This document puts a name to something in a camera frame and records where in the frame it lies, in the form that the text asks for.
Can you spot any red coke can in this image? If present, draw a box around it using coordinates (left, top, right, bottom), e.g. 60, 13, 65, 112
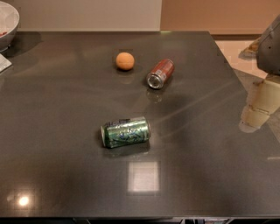
146, 59, 175, 89

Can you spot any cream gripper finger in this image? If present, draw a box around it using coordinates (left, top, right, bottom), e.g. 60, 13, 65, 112
239, 74, 280, 133

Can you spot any orange fruit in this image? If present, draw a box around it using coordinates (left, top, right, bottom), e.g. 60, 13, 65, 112
115, 52, 135, 71

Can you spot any white bowl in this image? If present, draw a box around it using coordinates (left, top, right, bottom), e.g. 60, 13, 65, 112
0, 1, 20, 52

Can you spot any green soda can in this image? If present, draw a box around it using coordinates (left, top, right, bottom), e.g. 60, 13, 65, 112
101, 116, 151, 149

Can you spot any white paper sheet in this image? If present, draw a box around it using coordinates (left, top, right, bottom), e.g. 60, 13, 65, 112
0, 54, 12, 73

